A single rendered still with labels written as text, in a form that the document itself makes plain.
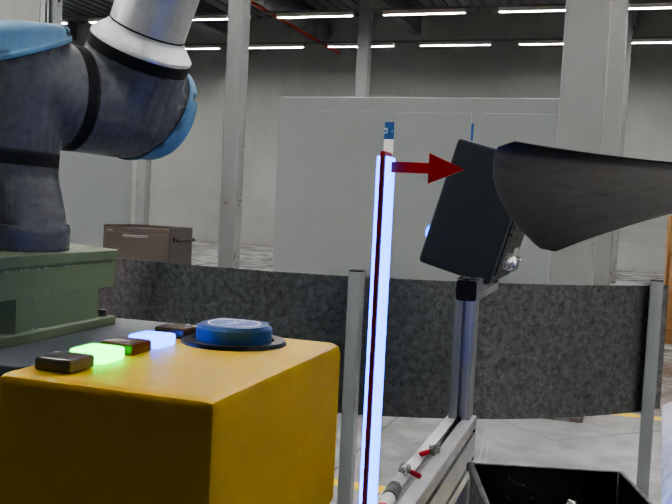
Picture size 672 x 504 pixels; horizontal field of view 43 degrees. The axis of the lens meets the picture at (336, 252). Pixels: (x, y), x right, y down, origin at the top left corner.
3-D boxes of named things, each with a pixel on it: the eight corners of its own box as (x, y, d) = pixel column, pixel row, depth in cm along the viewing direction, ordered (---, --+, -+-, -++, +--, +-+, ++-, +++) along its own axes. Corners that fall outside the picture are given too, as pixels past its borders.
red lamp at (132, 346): (132, 357, 40) (132, 344, 40) (98, 353, 40) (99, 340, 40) (152, 351, 41) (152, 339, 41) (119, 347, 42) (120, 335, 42)
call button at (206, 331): (253, 362, 43) (254, 327, 43) (181, 354, 44) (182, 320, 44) (282, 350, 47) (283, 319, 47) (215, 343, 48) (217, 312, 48)
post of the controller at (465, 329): (469, 421, 119) (477, 279, 118) (447, 418, 120) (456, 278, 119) (472, 416, 122) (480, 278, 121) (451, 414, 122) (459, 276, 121)
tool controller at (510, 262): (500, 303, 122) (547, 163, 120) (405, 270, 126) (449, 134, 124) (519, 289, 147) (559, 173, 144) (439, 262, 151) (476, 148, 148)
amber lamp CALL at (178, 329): (183, 340, 45) (183, 328, 45) (153, 336, 46) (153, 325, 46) (199, 335, 47) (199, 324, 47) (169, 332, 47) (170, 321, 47)
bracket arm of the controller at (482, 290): (476, 302, 118) (477, 280, 118) (454, 300, 119) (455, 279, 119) (498, 289, 140) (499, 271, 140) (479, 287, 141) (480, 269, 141)
